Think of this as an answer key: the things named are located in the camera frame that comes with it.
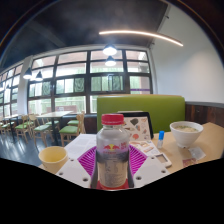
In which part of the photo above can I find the yellow cup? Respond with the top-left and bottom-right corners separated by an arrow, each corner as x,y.
37,145 -> 69,175

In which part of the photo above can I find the white bowl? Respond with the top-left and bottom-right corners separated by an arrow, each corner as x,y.
169,120 -> 204,149

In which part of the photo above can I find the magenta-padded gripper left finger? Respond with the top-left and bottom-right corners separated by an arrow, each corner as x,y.
55,146 -> 100,190

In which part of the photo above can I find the green upholstered bench backrest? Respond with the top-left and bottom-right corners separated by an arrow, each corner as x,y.
96,94 -> 186,134

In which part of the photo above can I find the small blue-capped white bottle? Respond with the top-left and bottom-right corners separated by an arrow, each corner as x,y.
156,130 -> 165,150

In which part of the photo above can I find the group of green-seated wooden chairs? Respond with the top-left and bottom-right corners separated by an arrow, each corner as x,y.
0,111 -> 87,148

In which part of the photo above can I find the group of pendant lamps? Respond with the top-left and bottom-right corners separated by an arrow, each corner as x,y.
22,44 -> 118,83

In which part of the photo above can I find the wooden dining table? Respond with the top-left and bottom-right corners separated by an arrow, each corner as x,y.
1,114 -> 21,143
35,110 -> 74,146

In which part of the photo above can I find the black laptop with stickers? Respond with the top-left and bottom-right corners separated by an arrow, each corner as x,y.
117,110 -> 155,141

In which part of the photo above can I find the clear plastic packet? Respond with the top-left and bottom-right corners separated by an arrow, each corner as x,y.
188,146 -> 207,161

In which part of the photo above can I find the curved linear ceiling light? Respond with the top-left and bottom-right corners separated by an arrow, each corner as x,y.
98,29 -> 184,48

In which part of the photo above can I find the white flat device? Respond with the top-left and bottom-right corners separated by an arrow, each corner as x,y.
154,152 -> 173,169

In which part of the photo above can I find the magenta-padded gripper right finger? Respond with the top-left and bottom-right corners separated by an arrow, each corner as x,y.
126,144 -> 171,189

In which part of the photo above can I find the clear red-capped drink bottle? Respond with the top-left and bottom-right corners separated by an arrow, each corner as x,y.
95,113 -> 132,190

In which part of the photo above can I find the reddish small packet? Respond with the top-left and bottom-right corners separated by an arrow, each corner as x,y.
182,158 -> 198,168

